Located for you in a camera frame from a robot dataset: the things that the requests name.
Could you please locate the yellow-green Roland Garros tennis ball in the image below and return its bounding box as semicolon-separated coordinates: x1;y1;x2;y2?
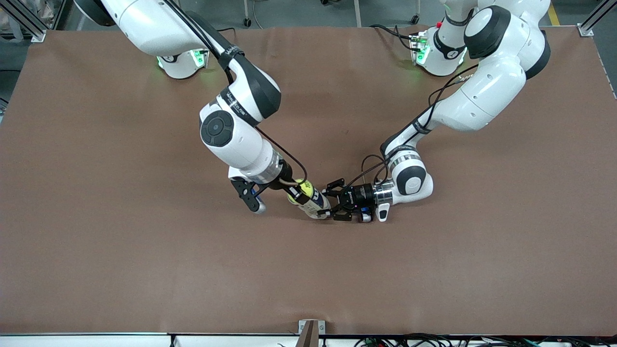
288;179;311;205

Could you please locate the white blue tennis ball can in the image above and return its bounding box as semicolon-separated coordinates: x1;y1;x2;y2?
295;185;333;221

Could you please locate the grey metal table bracket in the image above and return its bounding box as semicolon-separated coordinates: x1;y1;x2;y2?
298;319;326;347

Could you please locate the black cable bundle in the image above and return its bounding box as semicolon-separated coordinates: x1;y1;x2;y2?
353;333;617;347

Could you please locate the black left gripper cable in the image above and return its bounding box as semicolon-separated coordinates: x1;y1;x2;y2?
359;63;480;191

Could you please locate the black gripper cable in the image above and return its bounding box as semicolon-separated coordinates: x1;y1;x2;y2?
164;0;309;186
359;63;480;191

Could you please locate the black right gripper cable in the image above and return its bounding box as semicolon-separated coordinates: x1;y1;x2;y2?
164;0;309;186

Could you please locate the black left arm base cable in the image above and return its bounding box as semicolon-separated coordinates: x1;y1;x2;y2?
370;23;420;51

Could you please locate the aluminium frame post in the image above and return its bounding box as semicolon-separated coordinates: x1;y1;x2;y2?
577;0;617;37
0;0;47;44

